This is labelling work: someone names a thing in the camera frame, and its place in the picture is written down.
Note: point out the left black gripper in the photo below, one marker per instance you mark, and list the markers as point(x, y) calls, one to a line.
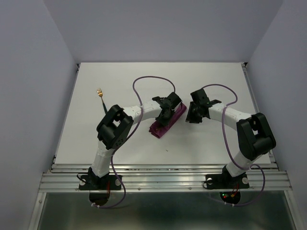
point(164, 121)

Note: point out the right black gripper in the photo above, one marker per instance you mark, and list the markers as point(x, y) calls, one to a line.
point(190, 117)

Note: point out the purple cloth napkin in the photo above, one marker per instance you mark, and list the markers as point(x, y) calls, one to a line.
point(160, 128)

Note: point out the gold fork dark handle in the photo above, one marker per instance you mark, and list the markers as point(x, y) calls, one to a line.
point(100, 94)

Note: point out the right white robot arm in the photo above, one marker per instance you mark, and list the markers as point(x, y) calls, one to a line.
point(255, 138)

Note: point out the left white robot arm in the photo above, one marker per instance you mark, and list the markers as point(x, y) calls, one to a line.
point(113, 130)

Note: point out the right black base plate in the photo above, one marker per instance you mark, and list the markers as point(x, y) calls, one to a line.
point(224, 182)

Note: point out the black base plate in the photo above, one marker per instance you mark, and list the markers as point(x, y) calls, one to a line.
point(106, 183)
point(224, 182)

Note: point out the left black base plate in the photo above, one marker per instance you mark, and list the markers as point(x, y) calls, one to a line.
point(106, 183)

